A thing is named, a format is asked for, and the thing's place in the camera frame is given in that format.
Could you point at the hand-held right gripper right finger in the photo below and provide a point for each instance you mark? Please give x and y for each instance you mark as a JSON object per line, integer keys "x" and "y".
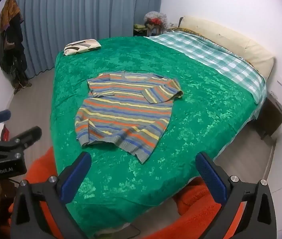
{"x": 209, "y": 173}

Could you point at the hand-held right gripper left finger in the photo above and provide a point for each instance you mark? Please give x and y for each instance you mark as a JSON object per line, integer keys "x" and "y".
{"x": 77, "y": 171}

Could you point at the striped knit sweater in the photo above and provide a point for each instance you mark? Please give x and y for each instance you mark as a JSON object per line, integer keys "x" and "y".
{"x": 126, "y": 114}

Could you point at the dark hanging clothes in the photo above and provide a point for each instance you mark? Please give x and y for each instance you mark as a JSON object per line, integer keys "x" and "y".
{"x": 12, "y": 42}

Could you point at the small red object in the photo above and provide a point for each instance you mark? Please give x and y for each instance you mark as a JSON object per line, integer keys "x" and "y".
{"x": 5, "y": 132}

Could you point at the orange fluffy rug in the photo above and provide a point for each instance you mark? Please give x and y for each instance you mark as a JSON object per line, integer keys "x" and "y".
{"x": 188, "y": 199}

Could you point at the green floral bedspread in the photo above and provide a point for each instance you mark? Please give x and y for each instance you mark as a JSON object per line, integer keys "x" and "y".
{"x": 205, "y": 104}

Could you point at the brown bedside cabinet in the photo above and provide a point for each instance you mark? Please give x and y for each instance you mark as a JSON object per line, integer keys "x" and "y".
{"x": 273, "y": 114}

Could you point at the small patterned pillow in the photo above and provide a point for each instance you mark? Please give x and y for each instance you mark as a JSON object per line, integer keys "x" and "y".
{"x": 82, "y": 46}

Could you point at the green checked bed sheet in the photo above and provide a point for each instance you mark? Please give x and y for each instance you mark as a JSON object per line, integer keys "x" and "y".
{"x": 205, "y": 52}

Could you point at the blue pleated curtain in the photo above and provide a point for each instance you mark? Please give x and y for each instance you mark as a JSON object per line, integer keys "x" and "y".
{"x": 81, "y": 10}

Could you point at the cream padded headboard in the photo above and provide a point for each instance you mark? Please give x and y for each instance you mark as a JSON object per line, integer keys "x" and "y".
{"x": 230, "y": 37}

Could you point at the green folded cloth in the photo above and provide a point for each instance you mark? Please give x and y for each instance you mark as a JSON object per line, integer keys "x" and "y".
{"x": 139, "y": 28}

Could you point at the clutter pile by bed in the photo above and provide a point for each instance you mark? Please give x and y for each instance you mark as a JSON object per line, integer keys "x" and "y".
{"x": 155, "y": 21}

